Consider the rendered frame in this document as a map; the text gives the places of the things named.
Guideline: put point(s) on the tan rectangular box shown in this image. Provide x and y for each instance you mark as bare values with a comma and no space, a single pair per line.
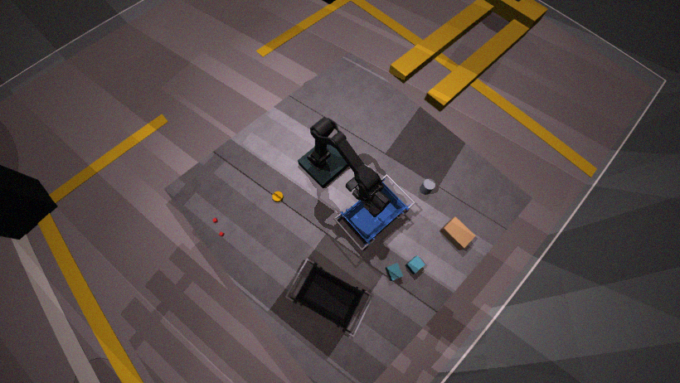
457,233

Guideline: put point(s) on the yellow flat disc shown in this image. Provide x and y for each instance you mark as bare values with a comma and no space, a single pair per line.
277,196

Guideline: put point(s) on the small teal block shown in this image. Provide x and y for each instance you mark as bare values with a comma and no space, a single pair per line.
394,271
415,264

